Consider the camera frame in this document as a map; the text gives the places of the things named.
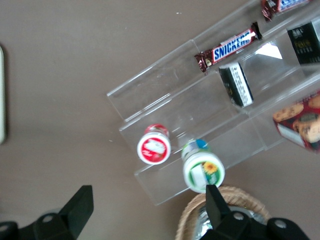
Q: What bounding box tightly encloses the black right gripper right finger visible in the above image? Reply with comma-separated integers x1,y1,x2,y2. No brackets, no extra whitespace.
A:
204,184,270,240

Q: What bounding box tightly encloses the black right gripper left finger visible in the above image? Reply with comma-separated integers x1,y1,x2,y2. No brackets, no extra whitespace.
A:
18,184,95,240

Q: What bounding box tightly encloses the green-label yogurt cup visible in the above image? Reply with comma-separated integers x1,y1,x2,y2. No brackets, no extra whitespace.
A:
181,139,226,194

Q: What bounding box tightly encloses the cream rectangular tray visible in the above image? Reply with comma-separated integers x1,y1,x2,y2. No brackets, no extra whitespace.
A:
0,44,6,145

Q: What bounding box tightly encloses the silver foil bag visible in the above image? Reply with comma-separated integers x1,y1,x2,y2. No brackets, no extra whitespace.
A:
196,204,270,240

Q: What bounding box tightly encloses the small tan wicker basket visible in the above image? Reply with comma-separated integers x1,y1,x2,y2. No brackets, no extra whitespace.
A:
178,184,273,240

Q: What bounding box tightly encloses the clear acrylic stepped display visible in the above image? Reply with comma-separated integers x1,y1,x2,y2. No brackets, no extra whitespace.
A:
106,0,320,207

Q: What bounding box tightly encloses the red cookie box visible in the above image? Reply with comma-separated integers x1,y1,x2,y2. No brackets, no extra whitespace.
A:
272,92,320,152

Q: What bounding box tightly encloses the small black box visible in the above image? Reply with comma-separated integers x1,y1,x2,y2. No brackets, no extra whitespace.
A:
218,61,255,108
286,21,320,67

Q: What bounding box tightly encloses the Snickers chocolate bar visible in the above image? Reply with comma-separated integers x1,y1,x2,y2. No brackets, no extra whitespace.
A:
260,0,313,22
194,21,263,73

